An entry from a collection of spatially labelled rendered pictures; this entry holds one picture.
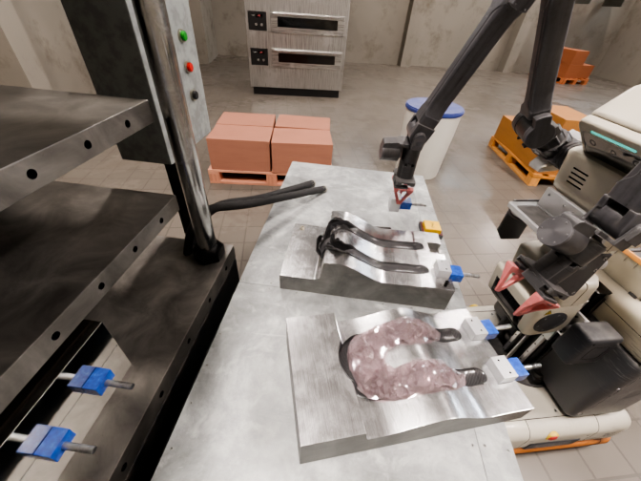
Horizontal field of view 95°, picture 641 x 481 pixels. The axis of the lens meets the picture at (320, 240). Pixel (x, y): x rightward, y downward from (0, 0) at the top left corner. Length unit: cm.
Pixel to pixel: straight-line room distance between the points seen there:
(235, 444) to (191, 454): 8
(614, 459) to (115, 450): 194
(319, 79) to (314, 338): 569
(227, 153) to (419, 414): 266
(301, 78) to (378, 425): 584
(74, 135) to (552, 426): 172
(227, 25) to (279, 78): 433
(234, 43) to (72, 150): 966
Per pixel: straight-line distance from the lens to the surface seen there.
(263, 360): 79
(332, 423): 62
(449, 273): 92
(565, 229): 68
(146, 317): 97
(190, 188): 90
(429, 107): 94
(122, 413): 84
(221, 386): 78
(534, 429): 157
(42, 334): 69
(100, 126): 72
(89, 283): 73
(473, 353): 85
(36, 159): 63
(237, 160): 298
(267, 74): 613
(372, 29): 1043
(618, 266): 141
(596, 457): 204
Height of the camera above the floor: 150
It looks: 40 degrees down
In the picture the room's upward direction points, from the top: 5 degrees clockwise
